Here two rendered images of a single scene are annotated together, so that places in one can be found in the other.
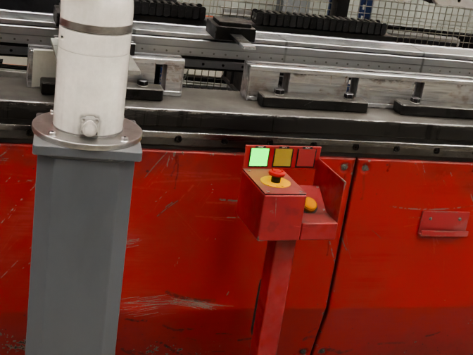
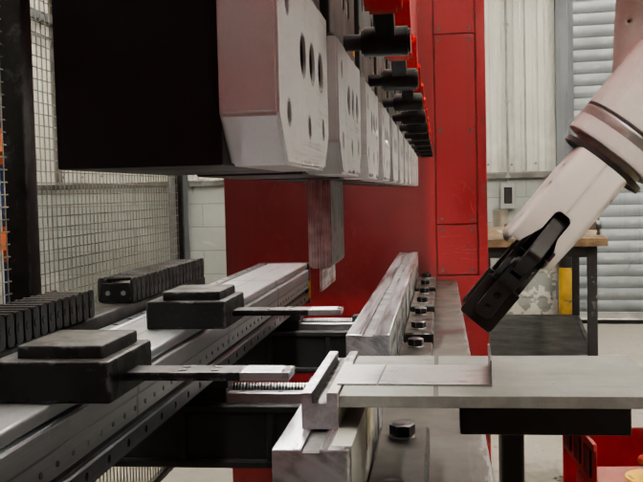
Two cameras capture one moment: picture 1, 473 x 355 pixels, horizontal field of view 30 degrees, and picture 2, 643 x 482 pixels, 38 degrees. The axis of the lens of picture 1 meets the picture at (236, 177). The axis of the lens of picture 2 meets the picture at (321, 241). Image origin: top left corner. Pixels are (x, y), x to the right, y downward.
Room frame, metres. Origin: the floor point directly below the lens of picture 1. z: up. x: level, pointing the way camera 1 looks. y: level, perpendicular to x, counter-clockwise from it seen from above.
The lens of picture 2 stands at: (1.81, 1.17, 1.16)
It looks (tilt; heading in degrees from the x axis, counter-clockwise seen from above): 3 degrees down; 295
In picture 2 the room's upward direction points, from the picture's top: 1 degrees counter-clockwise
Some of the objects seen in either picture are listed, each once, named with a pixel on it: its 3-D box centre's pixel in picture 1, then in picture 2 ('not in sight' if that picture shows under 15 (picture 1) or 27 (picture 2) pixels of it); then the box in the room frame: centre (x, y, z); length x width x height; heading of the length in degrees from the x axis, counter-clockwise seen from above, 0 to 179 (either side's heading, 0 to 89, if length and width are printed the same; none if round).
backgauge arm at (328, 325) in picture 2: not in sight; (240, 341); (2.94, -0.75, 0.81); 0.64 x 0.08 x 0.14; 18
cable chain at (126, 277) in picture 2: (319, 22); (157, 277); (2.78, -0.19, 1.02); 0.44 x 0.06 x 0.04; 108
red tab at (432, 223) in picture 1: (445, 223); not in sight; (2.33, -0.60, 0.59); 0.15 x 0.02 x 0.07; 108
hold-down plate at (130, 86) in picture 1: (102, 89); (399, 480); (2.12, 0.36, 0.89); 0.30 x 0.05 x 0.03; 108
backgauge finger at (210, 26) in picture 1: (237, 34); (249, 305); (2.46, 0.06, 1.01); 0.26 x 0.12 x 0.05; 18
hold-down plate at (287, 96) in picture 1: (312, 101); (414, 367); (2.30, -0.17, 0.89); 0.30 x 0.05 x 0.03; 108
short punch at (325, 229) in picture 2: not in sight; (326, 232); (2.16, 0.42, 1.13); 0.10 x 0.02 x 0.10; 108
